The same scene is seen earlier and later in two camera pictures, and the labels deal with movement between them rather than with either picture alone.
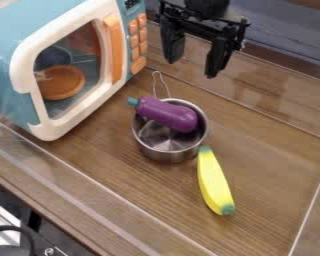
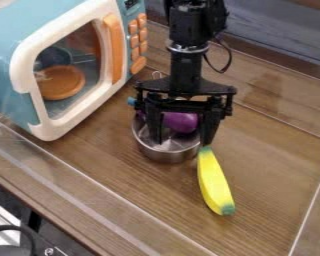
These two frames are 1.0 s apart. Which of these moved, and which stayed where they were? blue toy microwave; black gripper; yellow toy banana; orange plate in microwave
Moved: black gripper
Stayed: yellow toy banana; orange plate in microwave; blue toy microwave
